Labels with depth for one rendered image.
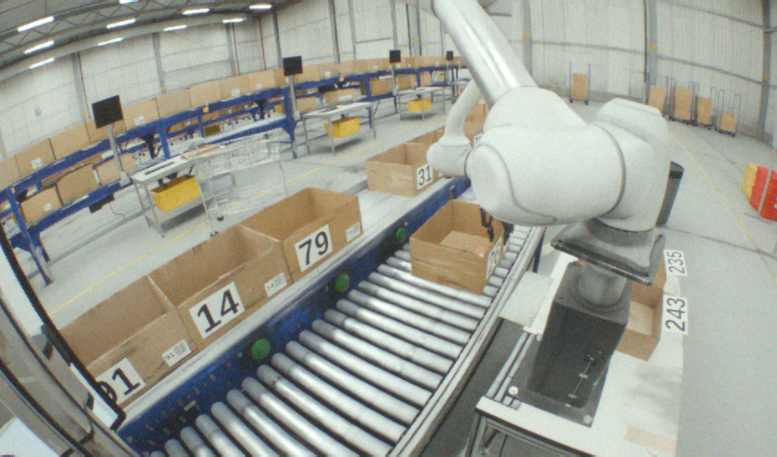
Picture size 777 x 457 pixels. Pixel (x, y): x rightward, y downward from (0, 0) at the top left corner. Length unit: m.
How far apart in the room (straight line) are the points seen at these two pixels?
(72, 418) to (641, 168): 0.70
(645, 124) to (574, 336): 0.46
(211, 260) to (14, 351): 1.10
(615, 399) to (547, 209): 0.69
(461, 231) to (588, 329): 0.98
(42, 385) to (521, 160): 0.51
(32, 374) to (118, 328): 1.01
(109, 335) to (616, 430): 1.52
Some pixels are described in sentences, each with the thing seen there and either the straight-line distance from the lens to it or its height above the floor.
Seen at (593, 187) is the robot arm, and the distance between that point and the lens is 0.50.
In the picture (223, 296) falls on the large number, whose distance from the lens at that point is 1.00.
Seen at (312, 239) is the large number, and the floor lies 1.00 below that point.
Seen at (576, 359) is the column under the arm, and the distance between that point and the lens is 0.83.
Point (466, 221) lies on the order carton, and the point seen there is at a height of 0.82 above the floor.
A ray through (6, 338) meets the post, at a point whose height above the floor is 1.46.
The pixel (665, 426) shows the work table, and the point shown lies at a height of 0.75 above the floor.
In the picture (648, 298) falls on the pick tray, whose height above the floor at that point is 0.79.
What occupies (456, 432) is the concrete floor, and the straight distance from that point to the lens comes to 1.72.
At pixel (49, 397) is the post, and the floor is 1.41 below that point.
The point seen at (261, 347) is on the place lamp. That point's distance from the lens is 1.05.
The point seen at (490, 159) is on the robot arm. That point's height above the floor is 1.40.
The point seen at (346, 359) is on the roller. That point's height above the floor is 0.75.
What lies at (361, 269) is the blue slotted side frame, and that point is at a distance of 1.36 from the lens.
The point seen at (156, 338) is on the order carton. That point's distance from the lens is 0.96.
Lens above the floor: 1.53
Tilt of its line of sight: 28 degrees down
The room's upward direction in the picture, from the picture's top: 5 degrees counter-clockwise
